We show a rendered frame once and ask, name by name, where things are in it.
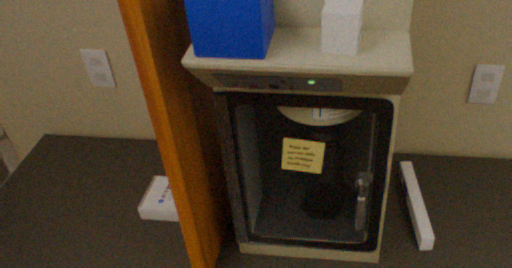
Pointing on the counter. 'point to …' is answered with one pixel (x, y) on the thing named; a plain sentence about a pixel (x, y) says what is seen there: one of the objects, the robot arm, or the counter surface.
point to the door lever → (360, 203)
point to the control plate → (279, 82)
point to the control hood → (353, 67)
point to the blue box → (230, 18)
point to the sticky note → (303, 155)
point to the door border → (230, 166)
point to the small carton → (341, 26)
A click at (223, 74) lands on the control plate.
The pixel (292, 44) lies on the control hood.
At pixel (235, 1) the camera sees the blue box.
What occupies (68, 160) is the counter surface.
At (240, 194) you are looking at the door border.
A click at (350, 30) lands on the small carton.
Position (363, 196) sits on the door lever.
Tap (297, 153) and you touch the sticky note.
